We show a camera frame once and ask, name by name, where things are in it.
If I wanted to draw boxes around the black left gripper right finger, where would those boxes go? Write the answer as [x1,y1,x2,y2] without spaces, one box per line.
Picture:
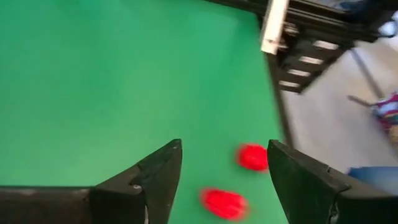
[267,139,351,224]

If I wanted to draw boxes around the black metal frame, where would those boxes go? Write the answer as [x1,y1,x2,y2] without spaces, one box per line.
[203,0,398,95]

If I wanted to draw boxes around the striped colourful bag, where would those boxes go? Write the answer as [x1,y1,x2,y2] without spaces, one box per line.
[371,91,398,132]

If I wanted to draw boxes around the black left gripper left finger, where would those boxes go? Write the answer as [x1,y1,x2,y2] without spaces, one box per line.
[90,138,183,224]

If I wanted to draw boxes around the red glossy pepper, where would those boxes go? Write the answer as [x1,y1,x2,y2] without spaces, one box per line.
[199,187,251,223]

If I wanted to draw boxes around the red crinkled produce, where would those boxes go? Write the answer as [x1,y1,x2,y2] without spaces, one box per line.
[236,142,269,173]

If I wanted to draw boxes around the grey pole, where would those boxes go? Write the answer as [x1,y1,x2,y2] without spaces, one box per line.
[346,48,387,109]

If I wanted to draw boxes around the white bar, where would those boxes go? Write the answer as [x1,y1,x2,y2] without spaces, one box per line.
[259,0,291,56]

